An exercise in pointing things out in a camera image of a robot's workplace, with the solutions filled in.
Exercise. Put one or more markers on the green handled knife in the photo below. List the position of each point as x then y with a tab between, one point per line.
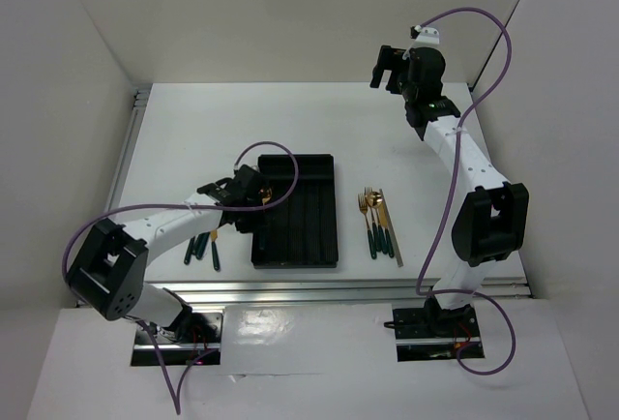
214	251

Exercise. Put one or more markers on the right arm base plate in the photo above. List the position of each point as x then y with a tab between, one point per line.
428	334

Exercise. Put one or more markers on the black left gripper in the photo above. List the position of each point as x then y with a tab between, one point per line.
250	225

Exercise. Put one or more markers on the gold fork green handle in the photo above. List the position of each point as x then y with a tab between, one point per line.
371	219
363	208

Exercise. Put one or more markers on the black cutlery tray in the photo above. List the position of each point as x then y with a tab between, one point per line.
302	232

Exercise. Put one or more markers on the gold spoon green handle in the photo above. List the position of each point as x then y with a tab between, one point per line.
266	195

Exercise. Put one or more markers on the gold spoon on right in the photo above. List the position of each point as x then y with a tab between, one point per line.
376	204

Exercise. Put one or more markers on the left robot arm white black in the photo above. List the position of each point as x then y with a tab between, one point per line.
224	154

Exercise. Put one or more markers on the green handled fork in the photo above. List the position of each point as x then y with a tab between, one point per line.
200	245

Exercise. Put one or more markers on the green handled utensil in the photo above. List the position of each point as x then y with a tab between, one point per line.
189	251

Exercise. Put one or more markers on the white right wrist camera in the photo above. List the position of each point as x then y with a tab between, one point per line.
424	36

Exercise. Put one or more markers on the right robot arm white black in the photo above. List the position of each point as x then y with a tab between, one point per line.
491	211

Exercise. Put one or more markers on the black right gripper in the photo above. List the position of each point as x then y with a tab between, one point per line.
390	59

